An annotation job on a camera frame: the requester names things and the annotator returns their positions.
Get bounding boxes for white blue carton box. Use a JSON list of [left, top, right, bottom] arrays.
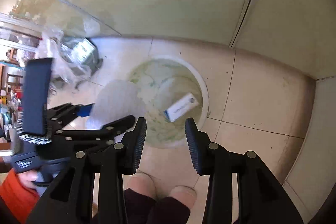
[[163, 93, 199, 122]]

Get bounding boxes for right pink slipper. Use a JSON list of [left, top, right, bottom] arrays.
[[169, 186, 197, 210]]

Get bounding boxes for person's left hand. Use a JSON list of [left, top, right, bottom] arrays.
[[17, 170, 39, 189]]

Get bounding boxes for clear plastic bag on floor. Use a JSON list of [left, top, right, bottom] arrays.
[[35, 18, 103, 89]]

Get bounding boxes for white plastic trash bin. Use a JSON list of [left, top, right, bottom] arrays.
[[127, 55, 209, 149]]

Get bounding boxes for white tissue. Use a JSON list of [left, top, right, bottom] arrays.
[[85, 80, 146, 130]]

